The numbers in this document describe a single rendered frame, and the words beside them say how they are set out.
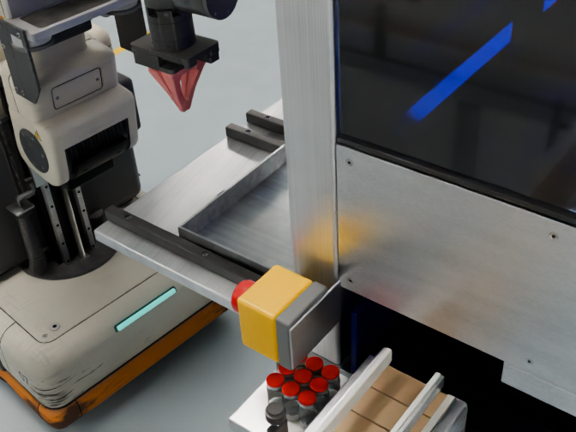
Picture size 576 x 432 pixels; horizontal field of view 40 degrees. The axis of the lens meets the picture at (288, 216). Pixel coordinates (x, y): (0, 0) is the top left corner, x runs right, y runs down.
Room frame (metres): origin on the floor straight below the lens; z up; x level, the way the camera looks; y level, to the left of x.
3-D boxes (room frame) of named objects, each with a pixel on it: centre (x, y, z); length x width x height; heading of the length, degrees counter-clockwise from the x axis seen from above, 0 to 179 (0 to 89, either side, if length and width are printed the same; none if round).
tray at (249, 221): (0.90, -0.05, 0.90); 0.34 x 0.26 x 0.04; 51
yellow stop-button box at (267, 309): (0.63, 0.01, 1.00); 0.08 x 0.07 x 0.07; 50
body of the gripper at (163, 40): (0.96, 0.13, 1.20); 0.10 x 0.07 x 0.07; 51
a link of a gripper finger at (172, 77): (0.96, 0.14, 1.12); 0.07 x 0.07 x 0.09; 51
